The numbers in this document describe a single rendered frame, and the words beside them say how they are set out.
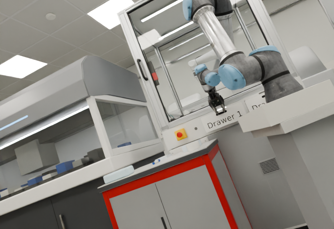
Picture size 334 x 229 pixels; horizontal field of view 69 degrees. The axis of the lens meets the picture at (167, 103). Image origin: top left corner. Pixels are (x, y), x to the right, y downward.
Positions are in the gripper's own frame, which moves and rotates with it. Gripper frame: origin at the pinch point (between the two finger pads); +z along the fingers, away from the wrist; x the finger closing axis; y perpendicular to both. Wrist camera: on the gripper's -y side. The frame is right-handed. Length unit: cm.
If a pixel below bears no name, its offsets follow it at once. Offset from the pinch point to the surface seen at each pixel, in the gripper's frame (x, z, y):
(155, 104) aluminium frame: -43, -13, -24
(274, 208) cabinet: 7, 65, 30
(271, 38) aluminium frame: 50, -20, -29
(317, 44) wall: 191, 136, -309
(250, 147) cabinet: 8.4, 31.5, 6.6
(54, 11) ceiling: -137, -114, -167
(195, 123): -20.5, 8.0, -9.9
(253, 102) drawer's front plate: 21.9, 7.7, -7.9
